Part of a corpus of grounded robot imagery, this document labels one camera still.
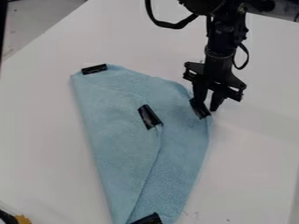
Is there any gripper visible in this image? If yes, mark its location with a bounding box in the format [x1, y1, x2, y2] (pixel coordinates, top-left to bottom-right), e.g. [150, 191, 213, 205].
[182, 52, 248, 113]

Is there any light blue cloth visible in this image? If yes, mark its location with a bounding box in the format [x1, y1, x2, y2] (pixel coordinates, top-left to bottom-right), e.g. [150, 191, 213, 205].
[68, 63, 215, 224]

